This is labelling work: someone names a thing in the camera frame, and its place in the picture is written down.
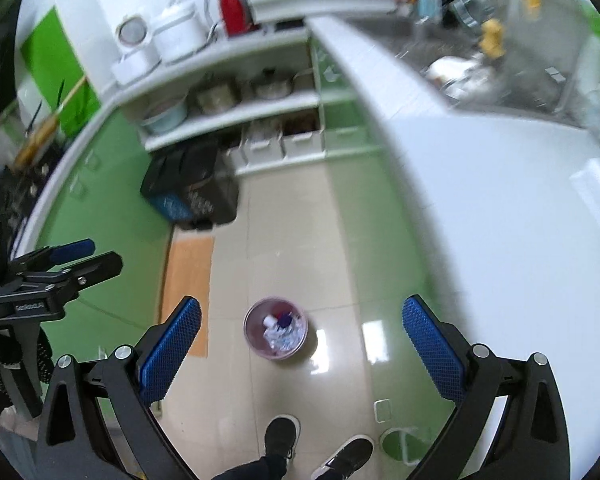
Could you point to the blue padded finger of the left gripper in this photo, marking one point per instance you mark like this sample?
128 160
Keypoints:
71 280
47 257

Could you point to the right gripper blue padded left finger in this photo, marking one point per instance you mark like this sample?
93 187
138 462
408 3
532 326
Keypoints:
163 348

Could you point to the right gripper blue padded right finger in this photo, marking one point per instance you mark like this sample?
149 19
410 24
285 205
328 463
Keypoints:
441 361

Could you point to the plastic bag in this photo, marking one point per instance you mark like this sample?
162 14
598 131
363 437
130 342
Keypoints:
283 340

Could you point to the purple pouch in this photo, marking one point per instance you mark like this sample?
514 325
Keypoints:
284 319

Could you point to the black trash bin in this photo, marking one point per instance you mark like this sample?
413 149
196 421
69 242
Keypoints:
192 186

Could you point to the pink trash bin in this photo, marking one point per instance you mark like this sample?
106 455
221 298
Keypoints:
262 315

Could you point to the black gloved hand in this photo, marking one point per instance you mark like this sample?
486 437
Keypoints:
5 364

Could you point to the orange floor mat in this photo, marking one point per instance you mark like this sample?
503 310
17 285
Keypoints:
188 273

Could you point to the right shoe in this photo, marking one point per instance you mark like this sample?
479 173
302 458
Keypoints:
352 456

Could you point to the shoe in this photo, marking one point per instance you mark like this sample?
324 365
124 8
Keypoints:
281 436
352 456

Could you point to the left shoe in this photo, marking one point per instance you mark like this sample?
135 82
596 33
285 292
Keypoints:
281 436

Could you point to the light blue basin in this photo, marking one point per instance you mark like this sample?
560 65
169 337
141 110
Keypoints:
165 115

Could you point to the steel pot on shelf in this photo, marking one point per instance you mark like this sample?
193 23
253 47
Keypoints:
273 84

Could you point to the white rice cooker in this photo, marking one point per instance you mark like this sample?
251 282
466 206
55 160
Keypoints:
179 31

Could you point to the white bowl in sink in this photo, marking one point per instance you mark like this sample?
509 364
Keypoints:
459 78

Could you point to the red kettle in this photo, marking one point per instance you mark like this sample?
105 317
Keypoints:
237 17

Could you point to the stainless steel sink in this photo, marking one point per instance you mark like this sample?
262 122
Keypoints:
523 84

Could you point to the yellow sponge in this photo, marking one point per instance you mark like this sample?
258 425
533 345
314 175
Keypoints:
492 39

